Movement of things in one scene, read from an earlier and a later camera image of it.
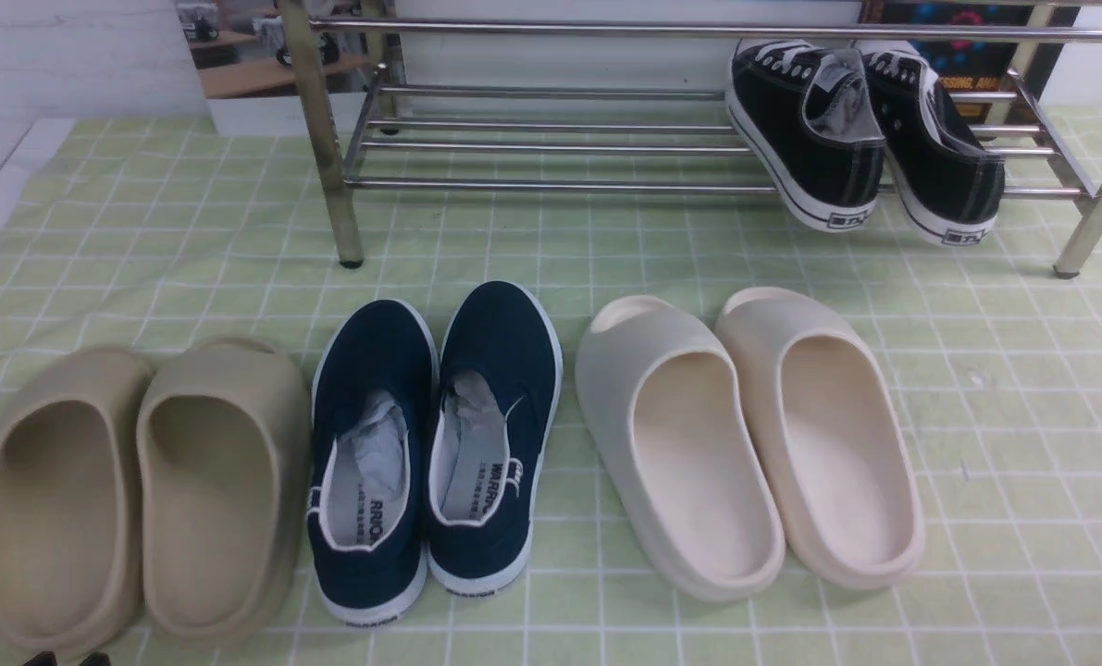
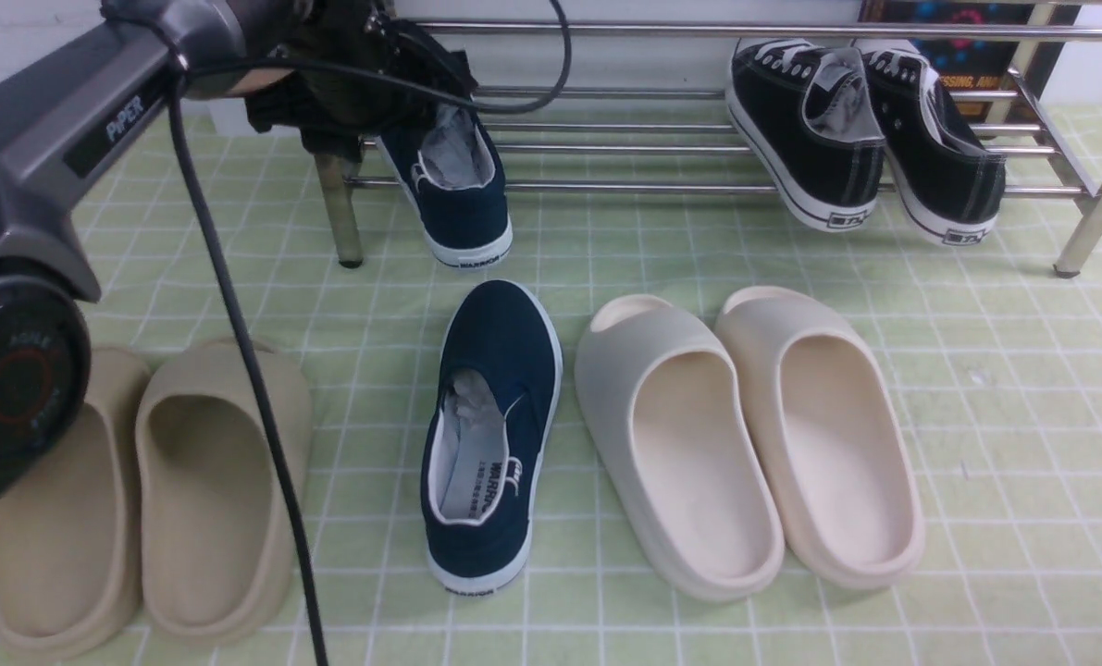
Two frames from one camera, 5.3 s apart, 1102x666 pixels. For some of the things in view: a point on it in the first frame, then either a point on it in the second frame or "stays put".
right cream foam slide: x=843 y=476 stays put
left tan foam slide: x=64 y=502 stays put
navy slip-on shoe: x=374 y=413 to x=451 y=167
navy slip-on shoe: x=492 y=417 stays put
